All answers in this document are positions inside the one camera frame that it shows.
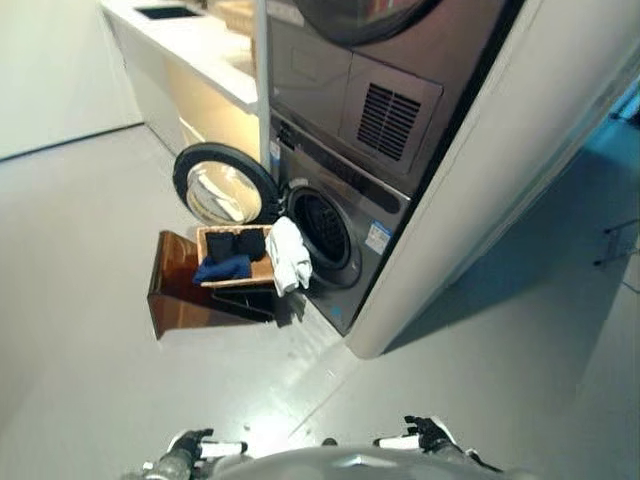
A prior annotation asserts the blue garment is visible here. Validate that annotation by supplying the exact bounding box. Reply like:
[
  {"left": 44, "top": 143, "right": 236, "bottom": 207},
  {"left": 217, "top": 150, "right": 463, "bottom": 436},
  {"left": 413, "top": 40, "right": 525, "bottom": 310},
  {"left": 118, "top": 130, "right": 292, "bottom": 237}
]
[{"left": 192, "top": 253, "right": 251, "bottom": 286}]

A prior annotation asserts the black garment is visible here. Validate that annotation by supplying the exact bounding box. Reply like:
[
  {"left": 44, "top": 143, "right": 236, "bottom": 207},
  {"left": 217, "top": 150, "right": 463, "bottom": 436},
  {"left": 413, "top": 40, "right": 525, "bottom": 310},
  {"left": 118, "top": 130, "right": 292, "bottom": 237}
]
[{"left": 204, "top": 230, "right": 266, "bottom": 263}]

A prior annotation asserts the grey front-load washing machine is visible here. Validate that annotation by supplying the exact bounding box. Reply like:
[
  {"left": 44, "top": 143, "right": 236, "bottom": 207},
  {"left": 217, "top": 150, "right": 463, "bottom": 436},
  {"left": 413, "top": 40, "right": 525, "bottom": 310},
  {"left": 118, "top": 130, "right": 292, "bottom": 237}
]
[{"left": 268, "top": 110, "right": 413, "bottom": 338}]

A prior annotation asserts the round washing machine door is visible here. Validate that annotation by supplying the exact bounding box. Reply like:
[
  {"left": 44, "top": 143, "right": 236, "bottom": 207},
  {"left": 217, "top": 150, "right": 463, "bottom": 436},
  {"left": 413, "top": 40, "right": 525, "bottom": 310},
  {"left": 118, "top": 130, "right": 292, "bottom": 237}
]
[{"left": 172, "top": 142, "right": 279, "bottom": 226}]

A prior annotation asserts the white cabinet enclosure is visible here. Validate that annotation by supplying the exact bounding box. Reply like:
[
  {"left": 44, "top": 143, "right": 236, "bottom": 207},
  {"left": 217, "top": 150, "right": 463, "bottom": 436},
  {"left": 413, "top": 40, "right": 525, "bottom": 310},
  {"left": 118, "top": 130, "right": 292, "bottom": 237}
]
[{"left": 252, "top": 0, "right": 640, "bottom": 360}]

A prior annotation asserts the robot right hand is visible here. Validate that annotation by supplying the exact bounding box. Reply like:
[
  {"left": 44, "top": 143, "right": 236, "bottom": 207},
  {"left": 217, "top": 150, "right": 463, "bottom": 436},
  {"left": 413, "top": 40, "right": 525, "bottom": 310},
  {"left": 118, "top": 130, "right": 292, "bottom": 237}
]
[{"left": 373, "top": 415, "right": 454, "bottom": 465}]

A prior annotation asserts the black sink basin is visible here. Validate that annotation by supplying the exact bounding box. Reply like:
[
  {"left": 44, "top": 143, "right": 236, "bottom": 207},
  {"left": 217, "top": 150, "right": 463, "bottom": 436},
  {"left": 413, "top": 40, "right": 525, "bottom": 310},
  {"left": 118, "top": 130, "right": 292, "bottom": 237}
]
[{"left": 133, "top": 4, "right": 200, "bottom": 21}]

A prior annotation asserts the brown wooden stand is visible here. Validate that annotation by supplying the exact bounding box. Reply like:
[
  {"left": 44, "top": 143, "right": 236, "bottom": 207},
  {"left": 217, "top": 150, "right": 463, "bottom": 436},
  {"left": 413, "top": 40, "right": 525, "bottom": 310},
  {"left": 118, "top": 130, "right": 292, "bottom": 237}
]
[{"left": 146, "top": 230, "right": 277, "bottom": 342}]

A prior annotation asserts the white counter cabinet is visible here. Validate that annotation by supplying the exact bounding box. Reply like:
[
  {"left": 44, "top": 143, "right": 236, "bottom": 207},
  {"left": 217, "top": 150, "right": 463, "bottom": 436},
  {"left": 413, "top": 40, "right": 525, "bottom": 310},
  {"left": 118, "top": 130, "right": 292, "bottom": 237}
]
[{"left": 98, "top": 0, "right": 272, "bottom": 160}]

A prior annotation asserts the white garment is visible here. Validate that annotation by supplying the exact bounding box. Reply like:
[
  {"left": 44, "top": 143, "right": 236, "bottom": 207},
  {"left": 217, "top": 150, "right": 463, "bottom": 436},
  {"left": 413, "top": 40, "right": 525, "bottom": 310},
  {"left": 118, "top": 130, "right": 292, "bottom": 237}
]
[{"left": 264, "top": 215, "right": 314, "bottom": 297}]

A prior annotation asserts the grey stacked dryer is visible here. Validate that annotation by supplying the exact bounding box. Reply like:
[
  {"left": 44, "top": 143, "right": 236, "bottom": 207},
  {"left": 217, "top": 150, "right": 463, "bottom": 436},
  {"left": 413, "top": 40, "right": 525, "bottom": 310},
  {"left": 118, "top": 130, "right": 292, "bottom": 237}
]
[{"left": 264, "top": 0, "right": 528, "bottom": 199}]

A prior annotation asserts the robot silver torso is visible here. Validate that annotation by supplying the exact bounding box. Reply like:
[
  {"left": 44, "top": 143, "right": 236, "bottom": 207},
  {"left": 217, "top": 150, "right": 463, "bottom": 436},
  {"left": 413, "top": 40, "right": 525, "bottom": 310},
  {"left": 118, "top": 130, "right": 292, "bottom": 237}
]
[{"left": 212, "top": 445, "right": 506, "bottom": 480}]

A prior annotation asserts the black tripod stand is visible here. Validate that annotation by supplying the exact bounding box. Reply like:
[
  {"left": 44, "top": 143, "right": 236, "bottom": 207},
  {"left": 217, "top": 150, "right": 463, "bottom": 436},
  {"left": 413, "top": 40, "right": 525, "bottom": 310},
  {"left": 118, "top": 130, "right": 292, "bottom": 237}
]
[{"left": 592, "top": 212, "right": 640, "bottom": 266}]

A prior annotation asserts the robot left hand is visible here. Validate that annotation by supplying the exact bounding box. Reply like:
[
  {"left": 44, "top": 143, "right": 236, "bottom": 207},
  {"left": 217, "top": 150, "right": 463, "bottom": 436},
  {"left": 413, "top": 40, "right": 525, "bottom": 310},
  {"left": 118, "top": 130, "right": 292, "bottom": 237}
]
[{"left": 167, "top": 428, "right": 248, "bottom": 467}]

